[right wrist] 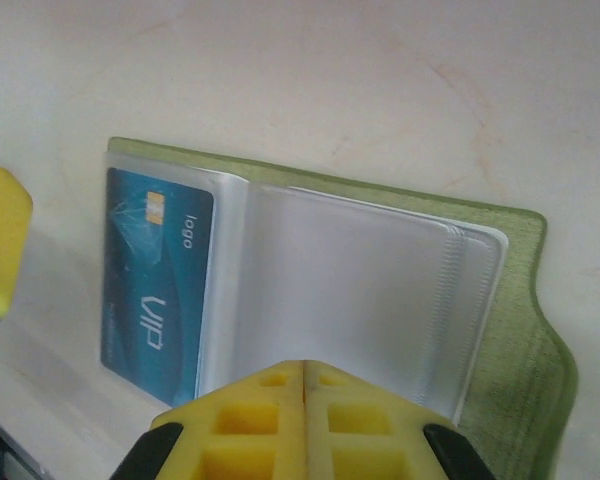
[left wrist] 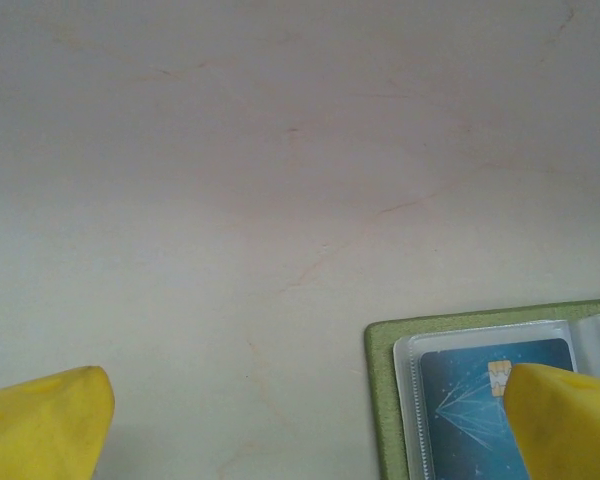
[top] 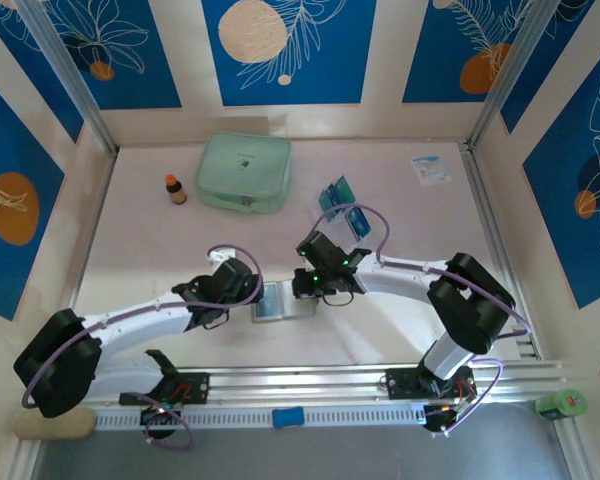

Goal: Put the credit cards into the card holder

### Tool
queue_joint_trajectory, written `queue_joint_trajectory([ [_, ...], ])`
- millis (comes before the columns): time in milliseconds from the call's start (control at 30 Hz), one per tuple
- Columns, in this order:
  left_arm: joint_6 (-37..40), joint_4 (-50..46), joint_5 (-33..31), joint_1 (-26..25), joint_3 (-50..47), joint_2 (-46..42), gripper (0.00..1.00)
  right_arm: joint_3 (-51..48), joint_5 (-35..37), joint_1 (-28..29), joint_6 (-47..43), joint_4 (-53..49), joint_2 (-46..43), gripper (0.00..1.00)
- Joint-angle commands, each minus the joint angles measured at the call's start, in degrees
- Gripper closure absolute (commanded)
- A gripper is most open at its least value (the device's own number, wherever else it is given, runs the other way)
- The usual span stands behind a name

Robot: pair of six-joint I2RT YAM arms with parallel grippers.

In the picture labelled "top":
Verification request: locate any group of teal packets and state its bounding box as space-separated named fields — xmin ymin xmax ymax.
xmin=311 ymin=174 xmax=376 ymax=254

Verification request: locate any brown bottle orange cap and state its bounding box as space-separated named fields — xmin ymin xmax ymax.
xmin=163 ymin=173 xmax=189 ymax=206

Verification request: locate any mint green zip pouch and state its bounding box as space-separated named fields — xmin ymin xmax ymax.
xmin=194 ymin=130 xmax=294 ymax=215

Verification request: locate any white blue sachet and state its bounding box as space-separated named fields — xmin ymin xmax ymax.
xmin=410 ymin=154 xmax=453 ymax=187

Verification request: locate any small blue bone-shaped pad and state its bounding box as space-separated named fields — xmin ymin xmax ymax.
xmin=271 ymin=407 xmax=305 ymax=430

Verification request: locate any black base electronics module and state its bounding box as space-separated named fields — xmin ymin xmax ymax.
xmin=422 ymin=402 xmax=476 ymax=436
xmin=138 ymin=403 xmax=182 ymax=442

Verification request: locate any beige oblong sponge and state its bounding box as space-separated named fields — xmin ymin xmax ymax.
xmin=13 ymin=407 xmax=97 ymax=441

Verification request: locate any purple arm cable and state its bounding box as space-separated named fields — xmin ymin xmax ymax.
xmin=21 ymin=243 xmax=265 ymax=451
xmin=309 ymin=203 xmax=534 ymax=435

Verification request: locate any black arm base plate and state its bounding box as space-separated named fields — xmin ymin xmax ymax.
xmin=385 ymin=367 xmax=476 ymax=401
xmin=118 ymin=372 xmax=211 ymax=406

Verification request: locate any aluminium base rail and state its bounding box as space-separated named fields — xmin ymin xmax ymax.
xmin=23 ymin=360 xmax=569 ymax=407

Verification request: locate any white slotted cable duct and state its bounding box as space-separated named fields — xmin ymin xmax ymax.
xmin=93 ymin=403 xmax=427 ymax=430

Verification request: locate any aluminium table edge rail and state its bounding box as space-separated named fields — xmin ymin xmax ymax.
xmin=54 ymin=148 xmax=119 ymax=374
xmin=459 ymin=142 xmax=544 ymax=362

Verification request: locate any aluminium frame post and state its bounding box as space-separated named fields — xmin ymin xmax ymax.
xmin=15 ymin=0 xmax=120 ymax=155
xmin=465 ymin=0 xmax=567 ymax=149

